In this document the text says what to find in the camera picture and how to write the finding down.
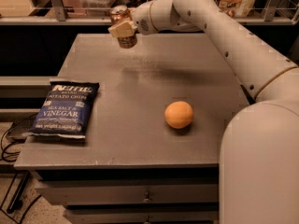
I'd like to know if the metal drawer knob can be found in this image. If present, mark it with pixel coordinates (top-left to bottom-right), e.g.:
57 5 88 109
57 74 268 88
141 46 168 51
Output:
143 192 152 203

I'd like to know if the metal railing shelf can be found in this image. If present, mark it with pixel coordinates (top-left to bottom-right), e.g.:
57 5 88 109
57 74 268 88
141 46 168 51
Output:
0 0 299 25

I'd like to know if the grey drawer cabinet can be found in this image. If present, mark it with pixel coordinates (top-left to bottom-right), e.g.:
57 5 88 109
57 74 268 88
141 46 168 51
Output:
15 34 248 224

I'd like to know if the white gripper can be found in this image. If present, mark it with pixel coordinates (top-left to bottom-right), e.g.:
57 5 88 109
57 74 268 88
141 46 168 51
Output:
108 2 155 38

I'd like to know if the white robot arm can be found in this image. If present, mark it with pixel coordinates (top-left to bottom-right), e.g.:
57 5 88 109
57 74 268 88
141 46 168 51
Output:
109 0 299 224

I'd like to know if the orange fruit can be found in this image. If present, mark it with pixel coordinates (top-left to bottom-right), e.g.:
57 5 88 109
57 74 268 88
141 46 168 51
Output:
164 101 193 129

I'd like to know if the orange soda can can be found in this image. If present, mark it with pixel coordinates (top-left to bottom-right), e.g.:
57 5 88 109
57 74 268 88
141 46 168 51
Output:
110 5 137 49

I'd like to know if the blue kettle chip bag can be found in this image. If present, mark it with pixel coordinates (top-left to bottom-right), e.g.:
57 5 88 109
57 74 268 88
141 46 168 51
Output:
30 80 100 139

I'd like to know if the black cables left floor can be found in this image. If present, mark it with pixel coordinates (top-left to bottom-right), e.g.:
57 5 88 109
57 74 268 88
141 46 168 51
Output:
0 113 42 224

